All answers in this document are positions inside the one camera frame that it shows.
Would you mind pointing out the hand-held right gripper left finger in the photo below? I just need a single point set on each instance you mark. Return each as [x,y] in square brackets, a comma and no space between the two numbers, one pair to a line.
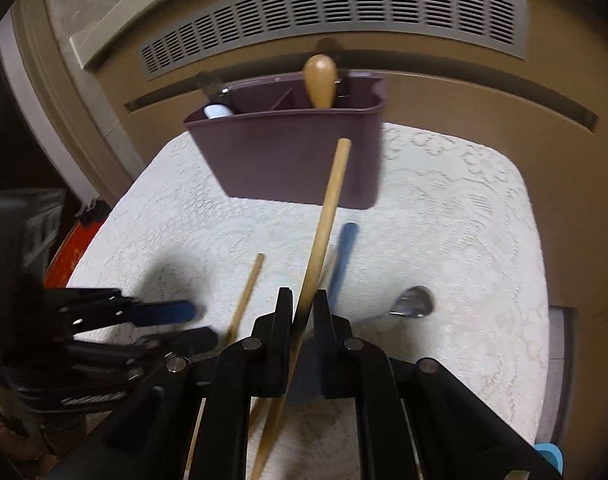
[284,330]

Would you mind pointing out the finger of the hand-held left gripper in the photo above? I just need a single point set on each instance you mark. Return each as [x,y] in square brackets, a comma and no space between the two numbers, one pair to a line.
[184,341]
[169,311]

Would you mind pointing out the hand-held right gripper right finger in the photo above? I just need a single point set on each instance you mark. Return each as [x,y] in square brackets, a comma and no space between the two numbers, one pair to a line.
[324,330]

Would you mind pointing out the blue spoon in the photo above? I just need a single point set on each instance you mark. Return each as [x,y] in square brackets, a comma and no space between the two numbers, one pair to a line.
[345,255]

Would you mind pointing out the stainless steel spoon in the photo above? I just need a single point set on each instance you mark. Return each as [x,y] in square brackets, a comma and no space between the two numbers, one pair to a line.
[411,302]

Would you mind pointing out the purple plastic utensil holder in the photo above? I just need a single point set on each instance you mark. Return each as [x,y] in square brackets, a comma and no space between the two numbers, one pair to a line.
[264,160]

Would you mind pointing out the white plastic spoon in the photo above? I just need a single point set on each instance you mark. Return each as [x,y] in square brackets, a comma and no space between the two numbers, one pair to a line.
[218,111]

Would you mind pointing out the light wooden spoon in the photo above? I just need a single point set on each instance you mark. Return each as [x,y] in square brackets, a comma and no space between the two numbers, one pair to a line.
[319,80]

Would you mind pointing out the red printed cloth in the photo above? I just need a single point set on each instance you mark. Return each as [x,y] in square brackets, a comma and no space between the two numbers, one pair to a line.
[66,260]

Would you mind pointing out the white lace tablecloth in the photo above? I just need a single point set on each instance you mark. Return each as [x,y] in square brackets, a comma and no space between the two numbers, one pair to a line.
[434,210]

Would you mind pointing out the long grey vent grille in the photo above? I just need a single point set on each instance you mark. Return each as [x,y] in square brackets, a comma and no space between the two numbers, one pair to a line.
[334,10]

